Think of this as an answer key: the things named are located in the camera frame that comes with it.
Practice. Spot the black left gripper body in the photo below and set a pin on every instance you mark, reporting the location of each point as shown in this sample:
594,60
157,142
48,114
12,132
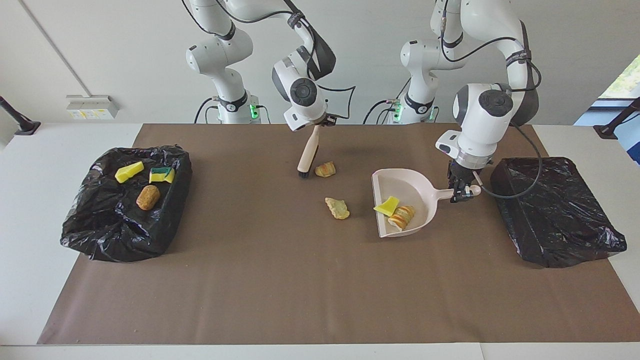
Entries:
461,175

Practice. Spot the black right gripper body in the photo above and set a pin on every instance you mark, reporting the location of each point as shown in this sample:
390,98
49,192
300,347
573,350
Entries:
329,121

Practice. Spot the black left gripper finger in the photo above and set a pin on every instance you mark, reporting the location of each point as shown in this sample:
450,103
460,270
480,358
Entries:
468,191
455,194

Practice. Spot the pale pink plastic dustpan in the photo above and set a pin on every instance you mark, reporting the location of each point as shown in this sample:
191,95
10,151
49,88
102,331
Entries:
410,187

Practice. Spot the small orange striped sponge roll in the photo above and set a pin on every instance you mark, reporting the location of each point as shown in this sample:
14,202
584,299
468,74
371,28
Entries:
325,169

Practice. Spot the large orange striped sponge roll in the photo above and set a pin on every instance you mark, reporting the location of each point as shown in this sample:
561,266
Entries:
401,217

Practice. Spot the green-topped yellow sponge wedge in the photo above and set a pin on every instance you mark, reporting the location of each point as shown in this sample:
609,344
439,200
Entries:
387,206

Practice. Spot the pale yellow sponge chip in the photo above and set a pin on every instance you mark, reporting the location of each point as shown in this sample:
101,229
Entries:
337,209

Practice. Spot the yellow sponge piece green-backed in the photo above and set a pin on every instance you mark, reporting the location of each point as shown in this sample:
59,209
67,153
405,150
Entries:
162,176

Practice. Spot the brown cracked sponge lump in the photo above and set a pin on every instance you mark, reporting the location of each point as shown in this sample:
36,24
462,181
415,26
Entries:
148,197

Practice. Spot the yellow sponge piece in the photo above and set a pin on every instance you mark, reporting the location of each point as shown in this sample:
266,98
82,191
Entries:
129,172

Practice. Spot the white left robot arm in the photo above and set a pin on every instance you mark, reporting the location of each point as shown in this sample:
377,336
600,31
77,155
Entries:
480,135

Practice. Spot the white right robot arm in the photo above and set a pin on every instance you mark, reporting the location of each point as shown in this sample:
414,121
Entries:
220,55

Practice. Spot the black bag covered flat bin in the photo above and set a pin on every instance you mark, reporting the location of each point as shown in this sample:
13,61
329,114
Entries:
555,210

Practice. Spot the open black bag lined bin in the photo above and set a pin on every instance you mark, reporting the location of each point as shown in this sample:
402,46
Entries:
125,230

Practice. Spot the black clamp stand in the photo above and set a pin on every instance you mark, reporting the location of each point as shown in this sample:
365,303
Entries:
607,131
27,127

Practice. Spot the window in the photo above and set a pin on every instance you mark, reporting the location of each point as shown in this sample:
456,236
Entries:
627,82

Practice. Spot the brown paper table mat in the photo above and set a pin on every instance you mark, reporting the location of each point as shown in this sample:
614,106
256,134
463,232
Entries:
300,310

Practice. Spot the white wall socket box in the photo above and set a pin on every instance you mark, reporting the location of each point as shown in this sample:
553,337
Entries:
92,106

